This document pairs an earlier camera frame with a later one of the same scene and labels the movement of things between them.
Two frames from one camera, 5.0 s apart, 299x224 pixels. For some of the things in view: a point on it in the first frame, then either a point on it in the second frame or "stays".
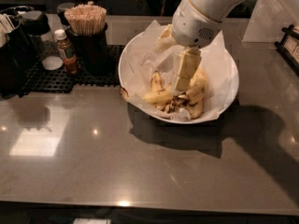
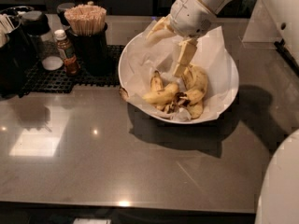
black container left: [17, 60] stays
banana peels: [192, 100] stays
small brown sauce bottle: [67, 54] stays
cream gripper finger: [165, 42] -> [163, 28]
